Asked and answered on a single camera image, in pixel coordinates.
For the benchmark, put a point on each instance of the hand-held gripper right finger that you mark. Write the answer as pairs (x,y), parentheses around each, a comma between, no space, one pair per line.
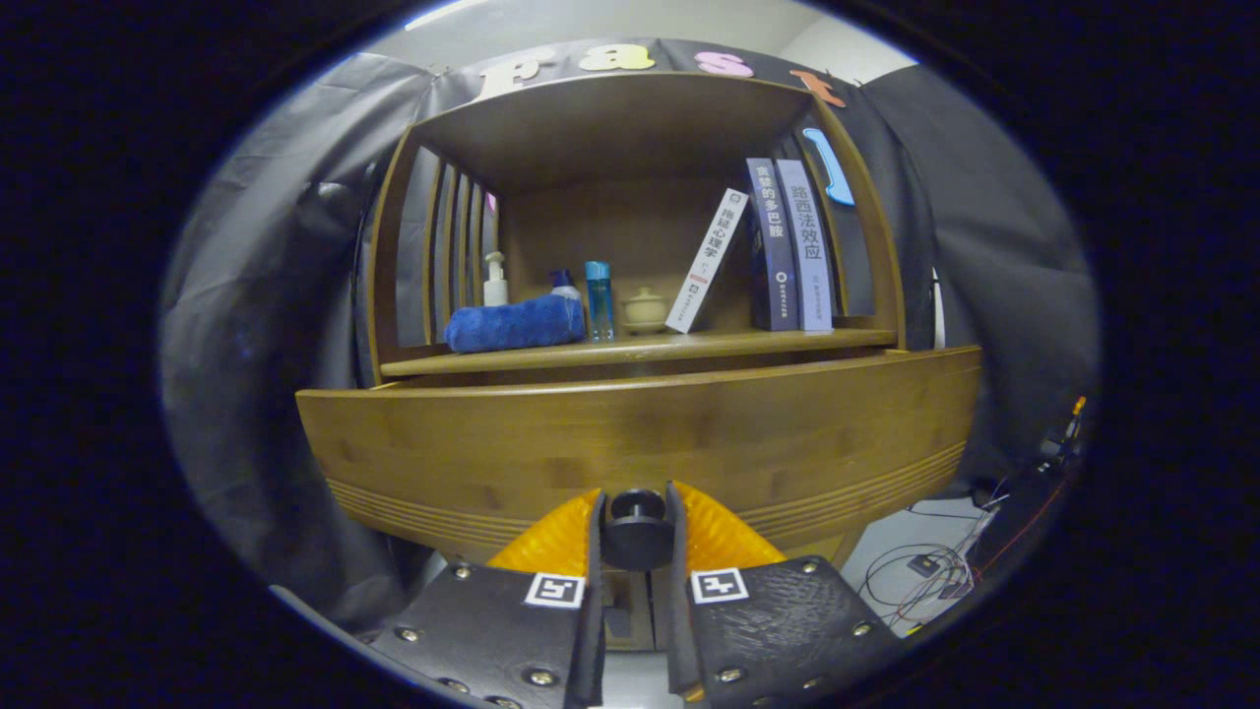
(675,611)

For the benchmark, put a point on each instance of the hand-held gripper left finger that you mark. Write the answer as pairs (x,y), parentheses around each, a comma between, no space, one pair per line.
(597,611)

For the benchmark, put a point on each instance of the wooden countertop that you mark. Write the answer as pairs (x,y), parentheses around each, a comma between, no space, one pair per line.
(689,347)

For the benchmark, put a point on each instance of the wooden cabinet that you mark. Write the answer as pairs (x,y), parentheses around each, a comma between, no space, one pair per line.
(610,138)

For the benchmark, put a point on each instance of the black power adapter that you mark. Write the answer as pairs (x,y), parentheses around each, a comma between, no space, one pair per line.
(925,564)

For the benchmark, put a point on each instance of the blue rolled towel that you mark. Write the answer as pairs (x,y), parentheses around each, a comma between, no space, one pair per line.
(512,325)

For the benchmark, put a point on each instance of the beige lidded teacup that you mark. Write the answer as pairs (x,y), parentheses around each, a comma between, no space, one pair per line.
(647,312)

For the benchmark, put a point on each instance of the clear blue bottle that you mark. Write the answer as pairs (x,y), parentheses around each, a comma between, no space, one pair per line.
(599,305)

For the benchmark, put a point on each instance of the white lotion bottle blue cap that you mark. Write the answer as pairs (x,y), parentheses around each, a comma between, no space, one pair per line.
(564,288)

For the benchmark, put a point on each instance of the white pump bottle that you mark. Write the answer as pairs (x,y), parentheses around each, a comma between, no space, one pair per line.
(495,290)

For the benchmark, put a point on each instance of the white book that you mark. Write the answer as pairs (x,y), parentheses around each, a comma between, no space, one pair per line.
(704,266)

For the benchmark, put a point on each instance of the black equipment with orange tip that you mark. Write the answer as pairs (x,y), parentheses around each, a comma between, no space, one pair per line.
(1024,502)

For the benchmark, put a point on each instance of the dark blue book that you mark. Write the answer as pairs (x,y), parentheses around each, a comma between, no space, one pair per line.
(773,256)

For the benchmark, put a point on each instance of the light purple book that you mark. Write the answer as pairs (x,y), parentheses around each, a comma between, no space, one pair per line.
(809,256)

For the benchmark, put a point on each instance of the black backdrop cloth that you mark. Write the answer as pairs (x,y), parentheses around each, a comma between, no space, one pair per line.
(256,345)

